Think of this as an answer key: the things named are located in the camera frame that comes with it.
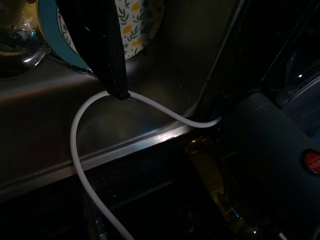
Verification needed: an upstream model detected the lemon print plate teal rim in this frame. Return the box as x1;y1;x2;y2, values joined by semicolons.
37;0;166;76

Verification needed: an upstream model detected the stainless steel sink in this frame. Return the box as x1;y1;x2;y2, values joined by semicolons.
0;0;276;198

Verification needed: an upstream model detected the steel bowl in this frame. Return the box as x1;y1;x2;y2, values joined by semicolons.
0;0;52;80

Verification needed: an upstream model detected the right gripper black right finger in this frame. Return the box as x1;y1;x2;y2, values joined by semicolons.
87;0;131;102

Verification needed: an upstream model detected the yellow oil bottle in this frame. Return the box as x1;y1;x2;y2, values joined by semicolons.
184;136;286;240

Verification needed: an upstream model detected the chrome tap nozzle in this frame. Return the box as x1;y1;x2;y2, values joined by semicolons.
84;209;111;240

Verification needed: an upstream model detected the grey flask red badge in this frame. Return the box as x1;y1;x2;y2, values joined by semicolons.
217;91;320;240

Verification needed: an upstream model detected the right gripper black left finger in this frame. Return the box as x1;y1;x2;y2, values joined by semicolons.
56;0;106;88

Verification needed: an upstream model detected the white tap hose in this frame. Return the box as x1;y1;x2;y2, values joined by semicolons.
69;89;222;240

